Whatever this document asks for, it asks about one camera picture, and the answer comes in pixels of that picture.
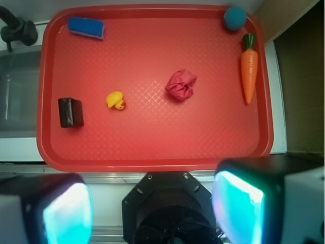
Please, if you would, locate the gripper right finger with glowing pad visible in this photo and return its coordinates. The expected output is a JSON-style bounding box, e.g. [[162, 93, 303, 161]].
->
[[212, 155, 324, 243]]

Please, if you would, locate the metal sink basin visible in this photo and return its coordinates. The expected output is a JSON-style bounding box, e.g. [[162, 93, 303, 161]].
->
[[1, 51, 41, 138]]

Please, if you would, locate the crumpled red paper ball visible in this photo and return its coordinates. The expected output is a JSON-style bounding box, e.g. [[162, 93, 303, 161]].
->
[[165, 69, 198, 101]]

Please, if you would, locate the black box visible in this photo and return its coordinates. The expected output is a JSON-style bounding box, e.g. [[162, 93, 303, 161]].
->
[[58, 98, 84, 128]]

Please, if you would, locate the orange toy carrot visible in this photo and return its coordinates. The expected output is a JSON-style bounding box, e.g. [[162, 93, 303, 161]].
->
[[240, 33, 258, 104]]

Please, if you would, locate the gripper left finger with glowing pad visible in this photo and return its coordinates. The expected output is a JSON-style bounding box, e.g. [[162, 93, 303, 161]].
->
[[1, 173, 93, 243]]

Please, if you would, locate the teal ball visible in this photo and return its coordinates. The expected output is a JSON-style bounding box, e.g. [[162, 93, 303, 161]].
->
[[223, 7, 247, 31]]

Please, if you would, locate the blue sponge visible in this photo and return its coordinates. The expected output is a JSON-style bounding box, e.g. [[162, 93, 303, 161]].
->
[[68, 17, 105, 40]]

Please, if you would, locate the red plastic tray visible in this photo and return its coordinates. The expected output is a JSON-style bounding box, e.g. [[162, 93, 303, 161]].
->
[[37, 5, 274, 172]]

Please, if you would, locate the yellow rubber duck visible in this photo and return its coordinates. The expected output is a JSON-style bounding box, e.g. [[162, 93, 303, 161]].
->
[[106, 91, 126, 110]]

